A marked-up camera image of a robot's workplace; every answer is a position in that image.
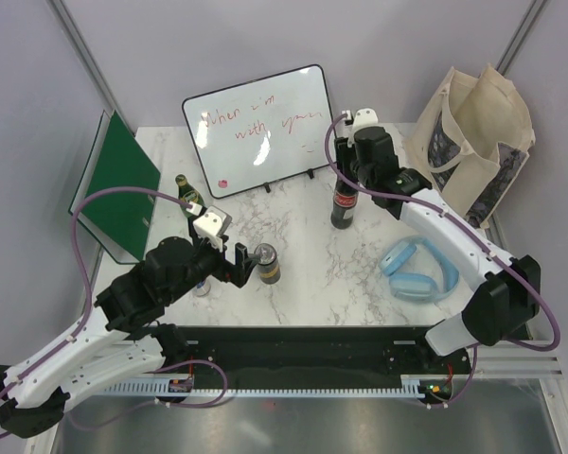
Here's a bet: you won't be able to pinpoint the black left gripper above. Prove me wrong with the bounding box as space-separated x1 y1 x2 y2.
167 216 261 304

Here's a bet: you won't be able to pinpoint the dark beverage can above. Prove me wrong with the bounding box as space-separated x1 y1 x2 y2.
255 243 281 285

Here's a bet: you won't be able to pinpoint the cola glass bottle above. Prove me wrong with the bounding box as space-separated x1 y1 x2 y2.
330 178 358 230

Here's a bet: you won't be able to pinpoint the small white blue can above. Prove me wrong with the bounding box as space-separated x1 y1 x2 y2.
192 280 211 297

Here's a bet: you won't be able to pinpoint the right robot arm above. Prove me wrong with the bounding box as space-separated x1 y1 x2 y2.
335 124 541 373

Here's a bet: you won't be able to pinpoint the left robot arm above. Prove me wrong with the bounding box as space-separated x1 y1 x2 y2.
0 236 258 439

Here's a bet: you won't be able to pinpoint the beige canvas tote bag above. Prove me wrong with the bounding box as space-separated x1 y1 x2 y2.
403 65 536 229

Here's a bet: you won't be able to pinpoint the green bottle far left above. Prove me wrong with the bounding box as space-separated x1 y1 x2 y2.
175 174 205 218

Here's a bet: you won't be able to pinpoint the whiteboard with red writing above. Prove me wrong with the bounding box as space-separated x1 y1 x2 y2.
182 64 332 200

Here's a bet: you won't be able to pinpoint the green binder folder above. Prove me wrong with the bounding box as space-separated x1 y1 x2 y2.
69 112 161 265

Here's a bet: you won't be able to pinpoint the light blue headphones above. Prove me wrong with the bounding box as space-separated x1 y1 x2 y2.
379 236 460 303

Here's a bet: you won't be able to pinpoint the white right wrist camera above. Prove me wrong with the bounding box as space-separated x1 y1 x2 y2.
343 108 379 143

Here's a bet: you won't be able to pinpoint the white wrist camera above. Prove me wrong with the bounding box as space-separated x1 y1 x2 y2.
343 108 379 143
192 206 232 253

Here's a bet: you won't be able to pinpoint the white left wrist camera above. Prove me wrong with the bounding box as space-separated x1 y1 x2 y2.
192 206 232 253

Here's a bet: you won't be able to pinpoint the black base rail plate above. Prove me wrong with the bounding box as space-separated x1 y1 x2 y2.
179 326 470 387

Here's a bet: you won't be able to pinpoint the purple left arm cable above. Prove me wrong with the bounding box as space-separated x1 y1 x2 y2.
0 187 203 439

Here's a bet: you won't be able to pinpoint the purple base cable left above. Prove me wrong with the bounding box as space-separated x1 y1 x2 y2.
65 359 228 431

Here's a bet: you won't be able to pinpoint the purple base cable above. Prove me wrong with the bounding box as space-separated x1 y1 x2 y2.
65 359 228 431
418 342 479 411

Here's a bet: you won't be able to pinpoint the white slotted cable duct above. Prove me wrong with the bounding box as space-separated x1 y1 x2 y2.
98 375 452 401

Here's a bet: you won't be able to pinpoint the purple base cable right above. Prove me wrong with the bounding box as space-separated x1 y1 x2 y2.
418 342 479 411

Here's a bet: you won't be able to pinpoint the aluminium extrusion rail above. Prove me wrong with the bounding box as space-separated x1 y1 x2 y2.
474 342 563 379

